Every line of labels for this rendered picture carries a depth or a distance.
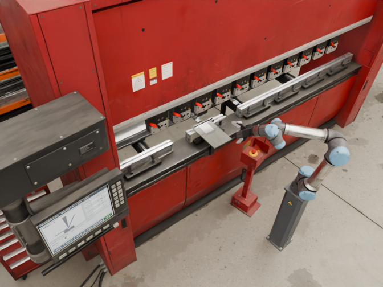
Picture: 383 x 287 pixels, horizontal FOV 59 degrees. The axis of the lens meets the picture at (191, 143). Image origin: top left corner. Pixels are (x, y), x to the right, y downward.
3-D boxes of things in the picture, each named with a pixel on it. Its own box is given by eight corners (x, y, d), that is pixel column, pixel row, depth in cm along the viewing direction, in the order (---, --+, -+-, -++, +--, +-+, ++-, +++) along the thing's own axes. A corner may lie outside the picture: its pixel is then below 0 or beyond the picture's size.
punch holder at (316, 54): (313, 60, 324) (317, 44, 312) (305, 56, 329) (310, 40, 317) (322, 56, 331) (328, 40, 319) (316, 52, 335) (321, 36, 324)
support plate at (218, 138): (214, 148, 263) (214, 148, 262) (194, 130, 278) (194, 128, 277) (231, 139, 271) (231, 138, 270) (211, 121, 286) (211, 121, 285)
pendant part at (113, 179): (55, 265, 169) (33, 226, 143) (44, 247, 175) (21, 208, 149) (130, 213, 191) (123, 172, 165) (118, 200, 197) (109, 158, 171)
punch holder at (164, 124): (151, 135, 245) (150, 118, 233) (145, 128, 250) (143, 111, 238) (168, 127, 252) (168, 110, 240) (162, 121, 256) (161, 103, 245)
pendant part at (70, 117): (45, 283, 176) (-23, 180, 116) (25, 250, 188) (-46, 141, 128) (127, 226, 201) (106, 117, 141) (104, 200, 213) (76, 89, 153)
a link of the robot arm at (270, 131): (276, 139, 208) (269, 131, 204) (263, 140, 217) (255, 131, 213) (281, 130, 211) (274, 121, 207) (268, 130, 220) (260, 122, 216)
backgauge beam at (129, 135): (108, 156, 270) (106, 146, 262) (100, 145, 277) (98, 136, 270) (300, 66, 371) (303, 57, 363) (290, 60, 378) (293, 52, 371)
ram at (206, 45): (103, 138, 218) (77, 17, 162) (97, 131, 223) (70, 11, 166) (370, 21, 350) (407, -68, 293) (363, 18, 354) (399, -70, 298)
